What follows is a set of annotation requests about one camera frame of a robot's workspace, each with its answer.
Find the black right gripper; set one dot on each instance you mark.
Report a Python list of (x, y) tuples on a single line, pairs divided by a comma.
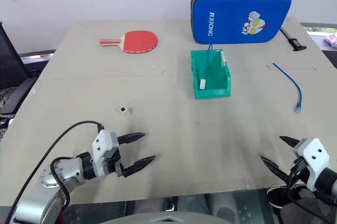
[(299, 171)]

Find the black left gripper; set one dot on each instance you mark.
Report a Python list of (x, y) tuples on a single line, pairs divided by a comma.
[(112, 161)]

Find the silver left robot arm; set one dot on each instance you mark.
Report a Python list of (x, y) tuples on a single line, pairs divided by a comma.
[(34, 203)]

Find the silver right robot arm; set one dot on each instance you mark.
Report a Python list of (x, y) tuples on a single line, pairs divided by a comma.
[(327, 181)]

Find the small white cube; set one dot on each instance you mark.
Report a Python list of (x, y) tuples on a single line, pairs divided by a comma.
[(124, 109)]

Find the black shoe with white rim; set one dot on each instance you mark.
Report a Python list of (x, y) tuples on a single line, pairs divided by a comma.
[(276, 196)]

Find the green plastic bin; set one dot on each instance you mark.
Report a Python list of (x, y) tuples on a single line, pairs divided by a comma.
[(210, 87)]

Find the red table tennis paddle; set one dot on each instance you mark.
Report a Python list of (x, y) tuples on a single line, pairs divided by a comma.
[(137, 41)]

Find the black clamp tool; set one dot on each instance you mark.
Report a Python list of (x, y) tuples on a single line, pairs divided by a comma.
[(293, 41)]

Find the pink crumpled bag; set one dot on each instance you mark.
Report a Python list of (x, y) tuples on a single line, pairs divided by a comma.
[(331, 39)]

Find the blue kick pad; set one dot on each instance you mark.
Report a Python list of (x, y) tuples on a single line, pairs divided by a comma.
[(237, 15)]

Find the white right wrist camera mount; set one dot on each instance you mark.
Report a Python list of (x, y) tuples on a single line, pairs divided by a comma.
[(313, 155)]

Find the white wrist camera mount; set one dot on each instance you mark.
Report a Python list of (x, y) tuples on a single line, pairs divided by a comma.
[(313, 155), (103, 142)]

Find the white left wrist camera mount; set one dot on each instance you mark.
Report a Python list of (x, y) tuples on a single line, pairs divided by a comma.
[(103, 142)]

